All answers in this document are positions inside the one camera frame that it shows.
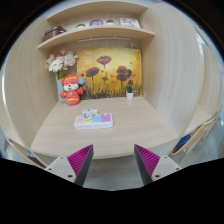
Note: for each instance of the red plush bear toy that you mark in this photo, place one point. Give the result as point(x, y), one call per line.
point(72, 88)

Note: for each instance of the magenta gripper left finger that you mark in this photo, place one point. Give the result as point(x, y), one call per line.
point(73, 168)

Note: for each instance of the white charger plug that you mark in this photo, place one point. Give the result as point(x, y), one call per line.
point(88, 113)

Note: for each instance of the wooden chair with blue seat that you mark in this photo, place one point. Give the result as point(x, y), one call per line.
point(190, 139)

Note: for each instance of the yellow poppy flower painting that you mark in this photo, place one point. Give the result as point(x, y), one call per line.
point(109, 72)

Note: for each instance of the white pastel power strip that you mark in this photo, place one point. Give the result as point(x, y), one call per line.
point(99, 121)

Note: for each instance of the wooden wall shelf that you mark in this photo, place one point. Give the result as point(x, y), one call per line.
point(96, 32)

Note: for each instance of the light blue vase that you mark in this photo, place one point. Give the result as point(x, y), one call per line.
point(59, 90)

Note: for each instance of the pink white flower bouquet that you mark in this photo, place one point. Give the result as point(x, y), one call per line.
point(60, 63)

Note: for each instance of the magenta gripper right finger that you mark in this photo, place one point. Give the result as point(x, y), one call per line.
point(153, 167)

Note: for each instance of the white framed sign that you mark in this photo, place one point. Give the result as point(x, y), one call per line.
point(129, 22)

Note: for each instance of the small potted plant white pot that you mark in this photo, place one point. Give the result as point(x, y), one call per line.
point(129, 92)

